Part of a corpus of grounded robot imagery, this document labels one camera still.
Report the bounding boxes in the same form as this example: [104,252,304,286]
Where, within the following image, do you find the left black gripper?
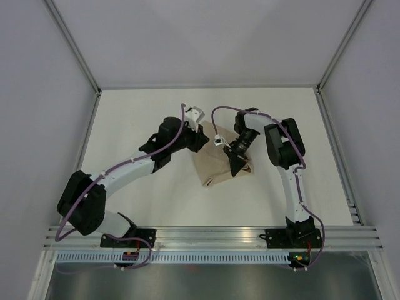
[169,120,209,153]

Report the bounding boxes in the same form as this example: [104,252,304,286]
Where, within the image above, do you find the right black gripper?
[223,127,259,176]

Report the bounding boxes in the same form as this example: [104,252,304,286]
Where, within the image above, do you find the beige cloth napkin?
[192,121,253,188]

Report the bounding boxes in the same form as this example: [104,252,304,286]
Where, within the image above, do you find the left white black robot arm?
[57,115,209,248]

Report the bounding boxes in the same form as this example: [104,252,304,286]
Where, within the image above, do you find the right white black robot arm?
[223,107,315,247]

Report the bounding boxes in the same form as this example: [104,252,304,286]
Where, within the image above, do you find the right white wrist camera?
[214,134,226,146]

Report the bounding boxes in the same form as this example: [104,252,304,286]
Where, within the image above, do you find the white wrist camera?
[214,134,226,146]
[184,106,205,132]

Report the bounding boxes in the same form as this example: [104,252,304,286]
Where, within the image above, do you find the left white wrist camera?
[184,106,205,132]

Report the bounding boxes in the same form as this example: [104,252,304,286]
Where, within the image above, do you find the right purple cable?
[211,106,326,273]

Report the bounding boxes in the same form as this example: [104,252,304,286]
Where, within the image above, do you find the purple cable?
[54,102,187,276]
[211,106,326,273]

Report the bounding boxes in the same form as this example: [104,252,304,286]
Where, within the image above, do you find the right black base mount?
[258,227,323,249]

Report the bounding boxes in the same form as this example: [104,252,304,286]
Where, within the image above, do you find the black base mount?
[258,227,323,249]
[100,223,157,249]

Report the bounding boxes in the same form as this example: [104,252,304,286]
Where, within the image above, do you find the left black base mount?
[100,223,157,249]

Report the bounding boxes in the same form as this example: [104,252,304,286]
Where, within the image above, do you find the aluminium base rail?
[42,226,383,252]

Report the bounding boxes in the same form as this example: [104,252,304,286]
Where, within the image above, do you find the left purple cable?
[54,102,187,276]

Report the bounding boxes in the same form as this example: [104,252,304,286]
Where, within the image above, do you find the left aluminium frame post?
[43,0,101,94]

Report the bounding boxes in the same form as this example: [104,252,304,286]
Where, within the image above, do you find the aluminium frame post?
[316,0,374,90]
[43,0,101,94]

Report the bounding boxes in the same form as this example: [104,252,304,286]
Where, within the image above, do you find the white slotted cable duct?
[56,251,289,264]

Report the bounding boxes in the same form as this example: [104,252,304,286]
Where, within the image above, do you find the right aluminium frame post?
[316,0,374,90]

